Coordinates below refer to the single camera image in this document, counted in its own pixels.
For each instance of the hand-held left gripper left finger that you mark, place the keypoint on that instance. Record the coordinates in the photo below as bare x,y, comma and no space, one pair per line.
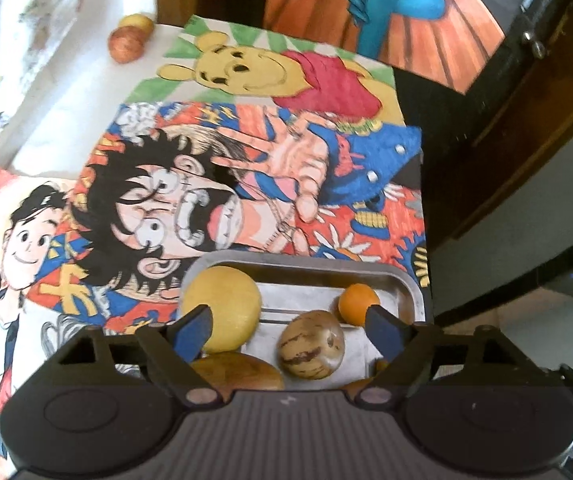
191,332

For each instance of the metal door bolt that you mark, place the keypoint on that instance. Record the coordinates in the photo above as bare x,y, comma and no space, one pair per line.
536,42

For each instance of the red apple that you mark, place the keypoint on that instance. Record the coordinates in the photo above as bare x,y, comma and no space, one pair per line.
126,45

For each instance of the wall poster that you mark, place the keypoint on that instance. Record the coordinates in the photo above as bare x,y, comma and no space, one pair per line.
416,35

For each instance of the printed blanket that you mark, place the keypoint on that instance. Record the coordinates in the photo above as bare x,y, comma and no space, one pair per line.
41,35

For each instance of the green-brown passion fruit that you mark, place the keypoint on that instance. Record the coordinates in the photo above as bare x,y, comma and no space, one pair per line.
236,372

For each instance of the yellow lemon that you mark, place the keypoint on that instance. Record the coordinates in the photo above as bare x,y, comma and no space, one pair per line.
221,300

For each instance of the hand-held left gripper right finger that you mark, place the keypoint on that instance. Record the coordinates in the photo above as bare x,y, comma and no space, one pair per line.
386,332

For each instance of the small yellow fruit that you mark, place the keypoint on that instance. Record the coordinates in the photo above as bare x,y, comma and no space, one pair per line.
136,22

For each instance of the striped pepino melon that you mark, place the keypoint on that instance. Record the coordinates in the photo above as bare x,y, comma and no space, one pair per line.
311,345

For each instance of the grey metal tray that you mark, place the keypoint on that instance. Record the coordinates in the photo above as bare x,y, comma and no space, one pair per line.
306,295

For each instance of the dark door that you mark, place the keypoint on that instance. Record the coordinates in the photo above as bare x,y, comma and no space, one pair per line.
511,50

